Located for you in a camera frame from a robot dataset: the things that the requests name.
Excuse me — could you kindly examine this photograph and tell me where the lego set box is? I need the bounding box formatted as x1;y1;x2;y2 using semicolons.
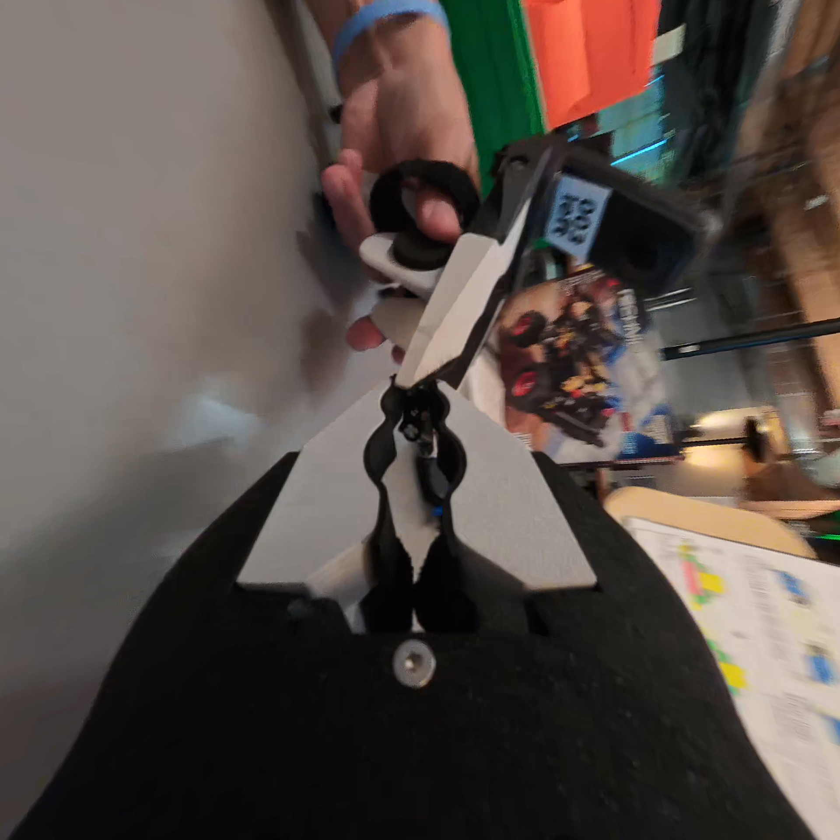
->
495;266;683;462

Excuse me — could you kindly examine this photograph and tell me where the printed instruction sheet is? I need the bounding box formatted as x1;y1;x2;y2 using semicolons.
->
620;517;840;840

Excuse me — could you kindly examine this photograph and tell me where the orange plastic bin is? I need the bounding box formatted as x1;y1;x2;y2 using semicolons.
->
521;0;664;130

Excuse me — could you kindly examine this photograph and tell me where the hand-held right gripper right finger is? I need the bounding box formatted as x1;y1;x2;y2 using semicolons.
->
415;382;599;632

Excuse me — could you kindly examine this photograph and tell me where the blue wristband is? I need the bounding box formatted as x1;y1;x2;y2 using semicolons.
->
330;0;452;78

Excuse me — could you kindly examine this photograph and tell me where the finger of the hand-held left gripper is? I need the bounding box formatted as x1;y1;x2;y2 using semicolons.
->
394;197;534;391

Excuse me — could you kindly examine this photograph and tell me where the person's left hand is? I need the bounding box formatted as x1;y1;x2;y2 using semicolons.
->
320;42;481;365

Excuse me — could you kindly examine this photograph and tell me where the green plastic bin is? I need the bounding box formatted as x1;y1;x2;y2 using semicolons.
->
438;0;549;193

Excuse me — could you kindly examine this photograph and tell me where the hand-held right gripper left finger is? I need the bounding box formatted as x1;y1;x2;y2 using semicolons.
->
236;382;417;632

